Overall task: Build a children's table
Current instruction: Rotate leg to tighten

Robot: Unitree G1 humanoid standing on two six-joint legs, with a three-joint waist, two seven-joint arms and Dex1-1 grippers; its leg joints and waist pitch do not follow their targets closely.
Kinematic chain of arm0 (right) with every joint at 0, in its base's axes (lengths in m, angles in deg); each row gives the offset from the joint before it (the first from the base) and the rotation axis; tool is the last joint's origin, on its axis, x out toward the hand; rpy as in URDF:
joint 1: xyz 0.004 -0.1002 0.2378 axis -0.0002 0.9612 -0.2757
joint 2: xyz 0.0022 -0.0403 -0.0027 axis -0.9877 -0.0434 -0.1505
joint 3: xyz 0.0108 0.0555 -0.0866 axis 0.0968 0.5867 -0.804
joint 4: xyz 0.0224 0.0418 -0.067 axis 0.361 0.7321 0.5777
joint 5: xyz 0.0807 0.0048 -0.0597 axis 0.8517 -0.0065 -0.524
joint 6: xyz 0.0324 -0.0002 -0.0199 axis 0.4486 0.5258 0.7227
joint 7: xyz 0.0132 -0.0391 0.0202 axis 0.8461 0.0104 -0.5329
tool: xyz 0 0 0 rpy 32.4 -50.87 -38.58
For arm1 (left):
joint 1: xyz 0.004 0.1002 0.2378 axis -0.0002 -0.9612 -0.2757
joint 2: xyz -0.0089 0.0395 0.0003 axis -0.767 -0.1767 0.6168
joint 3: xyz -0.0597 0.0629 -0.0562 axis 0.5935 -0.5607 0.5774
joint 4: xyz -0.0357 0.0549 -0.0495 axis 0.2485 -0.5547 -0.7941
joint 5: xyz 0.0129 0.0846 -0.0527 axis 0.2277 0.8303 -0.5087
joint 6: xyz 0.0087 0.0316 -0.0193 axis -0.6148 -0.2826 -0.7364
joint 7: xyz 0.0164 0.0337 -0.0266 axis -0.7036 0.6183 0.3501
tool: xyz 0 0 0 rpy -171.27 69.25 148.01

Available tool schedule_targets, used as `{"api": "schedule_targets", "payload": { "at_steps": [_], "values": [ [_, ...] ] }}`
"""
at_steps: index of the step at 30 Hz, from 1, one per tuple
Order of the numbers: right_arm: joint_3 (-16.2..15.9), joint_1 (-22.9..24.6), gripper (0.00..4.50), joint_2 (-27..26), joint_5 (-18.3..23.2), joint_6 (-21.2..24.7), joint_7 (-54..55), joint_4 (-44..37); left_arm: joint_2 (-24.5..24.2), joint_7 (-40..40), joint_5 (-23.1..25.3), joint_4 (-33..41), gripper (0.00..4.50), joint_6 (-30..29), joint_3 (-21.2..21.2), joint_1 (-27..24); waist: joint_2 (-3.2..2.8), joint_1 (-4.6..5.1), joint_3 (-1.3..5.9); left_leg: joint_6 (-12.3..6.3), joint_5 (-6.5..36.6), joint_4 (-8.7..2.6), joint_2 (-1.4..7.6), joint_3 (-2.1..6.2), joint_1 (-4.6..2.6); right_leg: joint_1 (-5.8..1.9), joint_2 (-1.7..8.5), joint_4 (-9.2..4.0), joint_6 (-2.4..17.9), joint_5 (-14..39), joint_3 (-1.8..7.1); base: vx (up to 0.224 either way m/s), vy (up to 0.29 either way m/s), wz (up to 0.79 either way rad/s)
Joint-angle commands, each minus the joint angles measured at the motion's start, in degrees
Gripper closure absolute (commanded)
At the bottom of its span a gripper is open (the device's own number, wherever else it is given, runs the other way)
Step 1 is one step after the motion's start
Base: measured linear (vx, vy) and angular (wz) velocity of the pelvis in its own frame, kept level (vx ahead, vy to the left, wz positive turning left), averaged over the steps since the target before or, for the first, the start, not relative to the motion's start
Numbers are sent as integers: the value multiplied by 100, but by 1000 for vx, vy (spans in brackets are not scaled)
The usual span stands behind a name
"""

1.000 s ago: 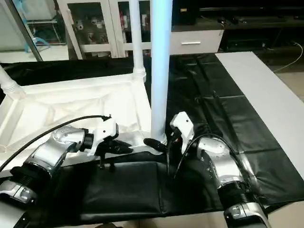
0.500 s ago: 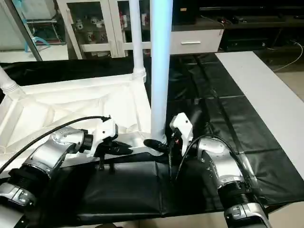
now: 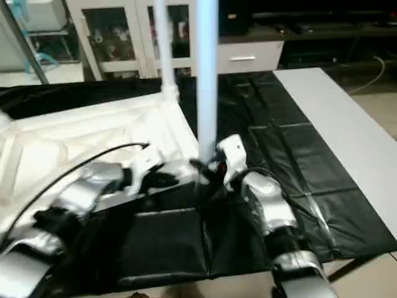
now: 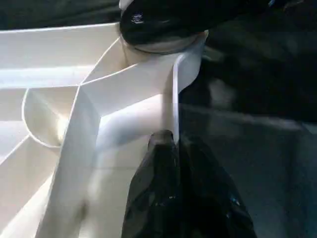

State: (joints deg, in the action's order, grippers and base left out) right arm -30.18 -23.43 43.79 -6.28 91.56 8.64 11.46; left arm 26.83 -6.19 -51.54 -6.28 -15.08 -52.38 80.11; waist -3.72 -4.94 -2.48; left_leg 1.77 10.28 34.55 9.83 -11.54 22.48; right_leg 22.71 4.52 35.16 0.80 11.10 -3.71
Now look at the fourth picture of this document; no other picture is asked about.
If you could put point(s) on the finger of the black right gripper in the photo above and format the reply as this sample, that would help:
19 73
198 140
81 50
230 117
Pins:
173 22

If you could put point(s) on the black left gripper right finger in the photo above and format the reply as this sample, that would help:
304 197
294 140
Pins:
210 203

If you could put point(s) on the white plastic table top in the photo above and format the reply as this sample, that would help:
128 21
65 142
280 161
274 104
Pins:
49 49

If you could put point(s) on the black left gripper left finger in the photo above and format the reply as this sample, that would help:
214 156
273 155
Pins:
153 193

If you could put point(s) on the black shiny table mat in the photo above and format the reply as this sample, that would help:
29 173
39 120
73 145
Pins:
260 148

